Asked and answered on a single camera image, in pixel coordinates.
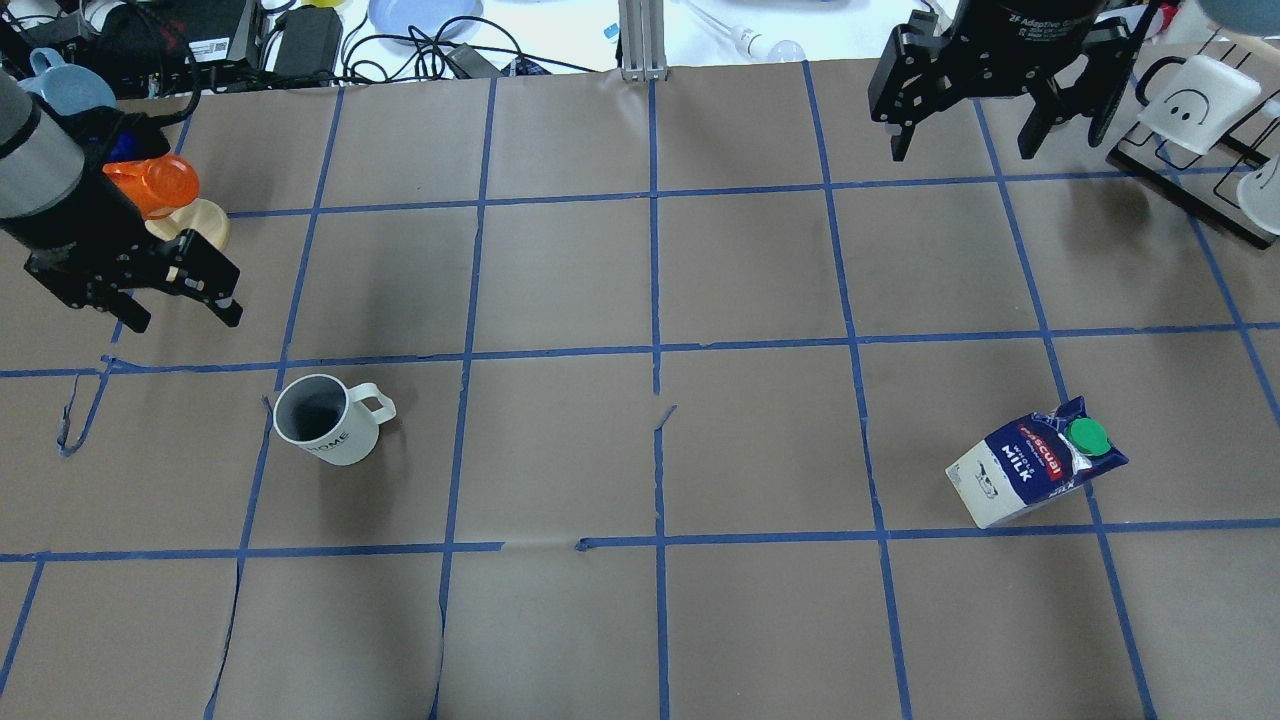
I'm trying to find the brown paper table cover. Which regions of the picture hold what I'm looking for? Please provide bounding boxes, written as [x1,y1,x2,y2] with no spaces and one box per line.
[3,61,1277,719]

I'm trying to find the black wire mug rack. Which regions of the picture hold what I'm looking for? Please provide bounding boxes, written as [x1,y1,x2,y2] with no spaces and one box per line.
[1107,29,1277,250]

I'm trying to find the grey white plastic mug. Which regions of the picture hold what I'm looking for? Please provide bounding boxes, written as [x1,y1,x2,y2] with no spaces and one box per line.
[271,374,398,466]

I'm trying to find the blue white milk carton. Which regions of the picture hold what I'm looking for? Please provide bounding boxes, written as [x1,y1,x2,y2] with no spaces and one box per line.
[945,396,1129,529]

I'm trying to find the white light bulb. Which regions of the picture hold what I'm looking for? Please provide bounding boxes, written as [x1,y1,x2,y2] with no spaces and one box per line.
[684,1,806,63]

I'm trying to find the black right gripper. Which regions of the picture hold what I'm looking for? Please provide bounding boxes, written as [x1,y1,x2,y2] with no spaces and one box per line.
[868,1,1161,161]

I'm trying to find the aluminium frame post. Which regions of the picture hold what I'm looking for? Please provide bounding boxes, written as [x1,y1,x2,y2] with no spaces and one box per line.
[617,0,669,83]

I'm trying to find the white smiley mug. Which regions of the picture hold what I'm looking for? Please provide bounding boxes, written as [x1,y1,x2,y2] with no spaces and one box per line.
[1135,54,1262,156]

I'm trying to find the black power adapter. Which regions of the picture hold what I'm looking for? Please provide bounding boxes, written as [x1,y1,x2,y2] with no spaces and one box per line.
[270,5,342,88]

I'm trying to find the orange translucent cup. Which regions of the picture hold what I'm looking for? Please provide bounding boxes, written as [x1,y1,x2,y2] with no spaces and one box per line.
[102,152,200,220]

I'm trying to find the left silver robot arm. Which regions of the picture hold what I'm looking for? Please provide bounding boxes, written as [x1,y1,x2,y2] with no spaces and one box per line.
[1,76,243,333]

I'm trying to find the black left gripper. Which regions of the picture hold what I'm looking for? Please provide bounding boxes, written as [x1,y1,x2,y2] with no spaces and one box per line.
[3,105,244,334]

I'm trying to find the black computer box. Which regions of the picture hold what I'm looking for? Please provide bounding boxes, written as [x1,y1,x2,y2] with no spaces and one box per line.
[91,1,264,76]

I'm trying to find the blue ceramic mug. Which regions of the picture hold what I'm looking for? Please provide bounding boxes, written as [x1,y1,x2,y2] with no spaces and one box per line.
[18,47,119,117]

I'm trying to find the blue plastic plate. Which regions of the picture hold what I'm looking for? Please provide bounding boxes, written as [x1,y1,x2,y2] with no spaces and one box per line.
[367,0,483,37]

